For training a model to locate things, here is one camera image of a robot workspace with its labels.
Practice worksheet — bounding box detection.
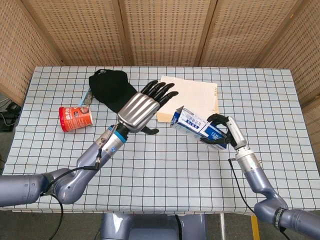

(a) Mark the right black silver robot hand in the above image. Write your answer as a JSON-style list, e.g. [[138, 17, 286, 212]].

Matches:
[[201, 113, 248, 151]]

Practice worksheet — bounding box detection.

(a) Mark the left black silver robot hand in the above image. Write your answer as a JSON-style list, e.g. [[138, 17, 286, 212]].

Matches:
[[116, 80, 179, 136]]

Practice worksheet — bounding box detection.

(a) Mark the blue white toothpaste box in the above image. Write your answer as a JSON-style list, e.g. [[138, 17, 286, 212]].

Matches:
[[169, 105, 227, 152]]

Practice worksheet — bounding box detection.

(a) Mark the paper notepad on folder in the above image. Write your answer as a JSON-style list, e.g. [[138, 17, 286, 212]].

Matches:
[[156, 86, 221, 124]]

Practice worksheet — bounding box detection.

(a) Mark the black baseball cap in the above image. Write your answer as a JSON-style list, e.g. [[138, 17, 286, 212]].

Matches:
[[88, 69, 138, 115]]

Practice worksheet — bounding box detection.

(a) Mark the blue card with coins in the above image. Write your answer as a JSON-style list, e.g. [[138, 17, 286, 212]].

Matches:
[[78, 87, 95, 107]]

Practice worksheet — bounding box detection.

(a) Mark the red instant noodle cup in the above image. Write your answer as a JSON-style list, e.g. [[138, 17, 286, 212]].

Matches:
[[58, 105, 94, 133]]

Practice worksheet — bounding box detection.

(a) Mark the woven bamboo folding screen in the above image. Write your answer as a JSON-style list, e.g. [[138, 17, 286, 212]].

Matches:
[[0, 0, 320, 176]]

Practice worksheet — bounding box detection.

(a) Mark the white table leg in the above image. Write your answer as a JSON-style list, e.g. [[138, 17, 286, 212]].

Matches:
[[219, 213, 226, 240]]

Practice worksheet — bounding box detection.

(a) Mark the yellow floor tape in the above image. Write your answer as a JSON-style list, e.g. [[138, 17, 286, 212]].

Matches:
[[250, 215, 261, 240]]

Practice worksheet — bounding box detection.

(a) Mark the grey-blue robot torso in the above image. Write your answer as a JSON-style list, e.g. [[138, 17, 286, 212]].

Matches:
[[99, 212, 208, 240]]

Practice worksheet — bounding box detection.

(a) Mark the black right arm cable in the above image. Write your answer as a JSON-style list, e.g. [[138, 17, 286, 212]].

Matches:
[[228, 158, 256, 215]]

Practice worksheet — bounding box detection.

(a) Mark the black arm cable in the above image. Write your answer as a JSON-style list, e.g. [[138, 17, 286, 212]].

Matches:
[[39, 149, 104, 240], [228, 158, 256, 215]]

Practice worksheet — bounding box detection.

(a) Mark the black equipment with cables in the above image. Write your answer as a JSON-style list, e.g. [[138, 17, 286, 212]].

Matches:
[[0, 94, 23, 133]]

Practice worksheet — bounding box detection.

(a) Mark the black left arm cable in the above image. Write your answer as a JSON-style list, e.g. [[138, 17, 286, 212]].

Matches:
[[39, 149, 104, 240]]

